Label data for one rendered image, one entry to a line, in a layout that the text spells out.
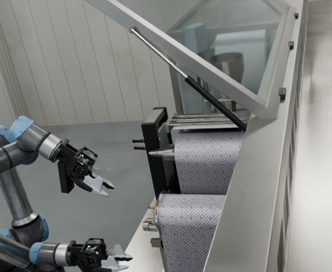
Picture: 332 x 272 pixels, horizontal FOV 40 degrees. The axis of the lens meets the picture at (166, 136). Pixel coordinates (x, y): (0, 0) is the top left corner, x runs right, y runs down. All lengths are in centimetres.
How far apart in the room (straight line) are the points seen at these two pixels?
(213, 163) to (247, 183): 75
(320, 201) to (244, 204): 41
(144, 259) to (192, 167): 49
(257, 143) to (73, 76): 484
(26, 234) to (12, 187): 21
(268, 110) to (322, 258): 32
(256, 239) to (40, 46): 519
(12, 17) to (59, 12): 60
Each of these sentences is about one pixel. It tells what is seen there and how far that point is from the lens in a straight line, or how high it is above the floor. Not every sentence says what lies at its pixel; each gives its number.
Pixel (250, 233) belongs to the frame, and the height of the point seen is 165.
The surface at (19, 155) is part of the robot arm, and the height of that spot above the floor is 148.
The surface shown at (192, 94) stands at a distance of 233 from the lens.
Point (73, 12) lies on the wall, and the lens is 543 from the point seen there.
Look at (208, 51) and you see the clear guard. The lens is 112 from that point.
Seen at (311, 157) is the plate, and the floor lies 144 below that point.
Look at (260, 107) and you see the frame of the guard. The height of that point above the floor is 168.
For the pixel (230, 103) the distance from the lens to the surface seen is 200.
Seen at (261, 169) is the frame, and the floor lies 165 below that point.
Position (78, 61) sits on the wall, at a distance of 557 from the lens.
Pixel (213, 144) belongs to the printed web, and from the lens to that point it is 153.
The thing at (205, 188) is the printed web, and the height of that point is 124.
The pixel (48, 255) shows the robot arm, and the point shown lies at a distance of 165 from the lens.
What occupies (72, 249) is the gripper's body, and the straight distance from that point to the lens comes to 160.
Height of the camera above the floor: 207
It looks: 24 degrees down
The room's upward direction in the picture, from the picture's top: 10 degrees counter-clockwise
